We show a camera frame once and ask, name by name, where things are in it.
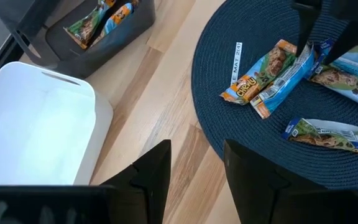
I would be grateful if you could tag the grey translucent plastic bin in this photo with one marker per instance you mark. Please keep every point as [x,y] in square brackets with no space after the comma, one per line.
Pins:
[113,46]

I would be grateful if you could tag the granola bar blue ends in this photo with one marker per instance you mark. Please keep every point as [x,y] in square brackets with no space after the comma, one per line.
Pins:
[322,137]
[356,63]
[340,82]

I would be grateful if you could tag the white stick on plate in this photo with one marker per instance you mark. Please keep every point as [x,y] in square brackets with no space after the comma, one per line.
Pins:
[236,62]

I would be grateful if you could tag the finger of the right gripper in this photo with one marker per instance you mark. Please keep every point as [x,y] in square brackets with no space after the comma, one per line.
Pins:
[353,25]
[304,21]

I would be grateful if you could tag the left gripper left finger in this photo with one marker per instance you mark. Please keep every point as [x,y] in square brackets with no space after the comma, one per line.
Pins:
[148,186]

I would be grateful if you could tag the blue white snack bar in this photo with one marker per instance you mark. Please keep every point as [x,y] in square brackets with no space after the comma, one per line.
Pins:
[278,90]

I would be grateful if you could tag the round dark blue woven mat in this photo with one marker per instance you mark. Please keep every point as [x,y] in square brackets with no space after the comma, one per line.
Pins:
[259,140]

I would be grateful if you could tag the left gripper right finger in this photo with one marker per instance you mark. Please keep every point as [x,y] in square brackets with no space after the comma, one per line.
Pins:
[259,199]

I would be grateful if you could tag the white plastic bin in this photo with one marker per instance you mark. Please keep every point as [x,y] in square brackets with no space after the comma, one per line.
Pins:
[36,124]

